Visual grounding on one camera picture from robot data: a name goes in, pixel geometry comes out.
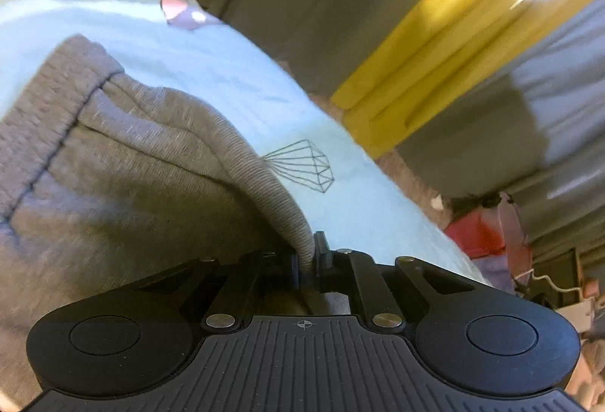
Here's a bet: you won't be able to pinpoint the dark bedside table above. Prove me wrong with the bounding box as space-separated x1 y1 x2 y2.
524 248 580 310

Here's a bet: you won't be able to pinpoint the yellow curtain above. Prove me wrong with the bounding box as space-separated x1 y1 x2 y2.
331 0 594 158

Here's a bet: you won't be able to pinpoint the pink red bag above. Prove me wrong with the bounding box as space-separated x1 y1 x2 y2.
445 192 532 294

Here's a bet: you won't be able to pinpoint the grey sweatpants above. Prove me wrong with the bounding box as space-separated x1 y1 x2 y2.
1 36 313 410

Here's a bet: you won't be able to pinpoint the light blue mushroom bedsheet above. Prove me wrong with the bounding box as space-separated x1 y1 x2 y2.
1 0 481 280

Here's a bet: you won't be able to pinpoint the grey curtain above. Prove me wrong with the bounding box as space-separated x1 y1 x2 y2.
198 0 604 257

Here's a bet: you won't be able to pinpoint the white cable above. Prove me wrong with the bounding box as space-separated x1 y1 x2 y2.
515 268 597 300

